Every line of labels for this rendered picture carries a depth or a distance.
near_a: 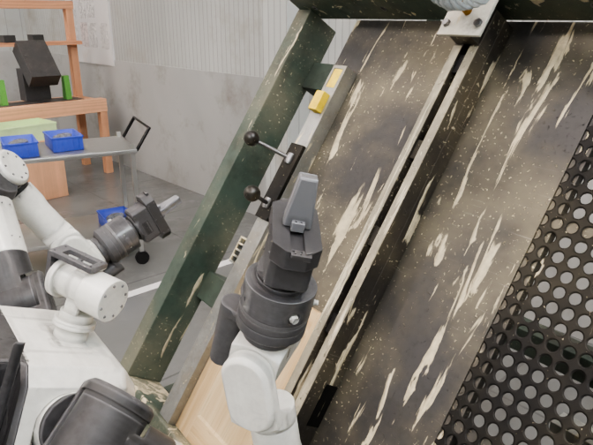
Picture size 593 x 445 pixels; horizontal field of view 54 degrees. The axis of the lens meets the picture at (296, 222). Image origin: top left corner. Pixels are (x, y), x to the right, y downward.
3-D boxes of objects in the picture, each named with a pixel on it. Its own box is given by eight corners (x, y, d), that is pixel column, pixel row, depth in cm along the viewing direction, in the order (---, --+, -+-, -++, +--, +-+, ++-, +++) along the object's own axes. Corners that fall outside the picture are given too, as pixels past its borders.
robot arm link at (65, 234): (101, 258, 136) (60, 216, 130) (111, 266, 129) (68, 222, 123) (79, 278, 134) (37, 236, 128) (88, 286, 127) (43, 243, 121)
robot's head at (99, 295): (87, 339, 85) (105, 282, 84) (36, 313, 88) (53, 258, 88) (116, 332, 91) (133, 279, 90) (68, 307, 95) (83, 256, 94)
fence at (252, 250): (172, 415, 144) (159, 412, 141) (343, 72, 147) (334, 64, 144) (181, 426, 140) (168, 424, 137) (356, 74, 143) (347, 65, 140)
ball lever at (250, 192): (258, 207, 142) (237, 195, 129) (266, 193, 142) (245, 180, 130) (272, 214, 141) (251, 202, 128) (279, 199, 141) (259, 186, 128)
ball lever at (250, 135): (288, 168, 143) (240, 142, 140) (296, 154, 143) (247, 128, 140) (291, 167, 139) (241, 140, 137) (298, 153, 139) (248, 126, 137)
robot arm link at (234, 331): (294, 341, 67) (273, 410, 72) (324, 295, 76) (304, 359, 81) (207, 302, 69) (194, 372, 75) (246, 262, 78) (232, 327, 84)
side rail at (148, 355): (152, 373, 167) (118, 365, 160) (323, 31, 170) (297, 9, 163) (160, 382, 162) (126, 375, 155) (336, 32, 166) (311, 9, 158)
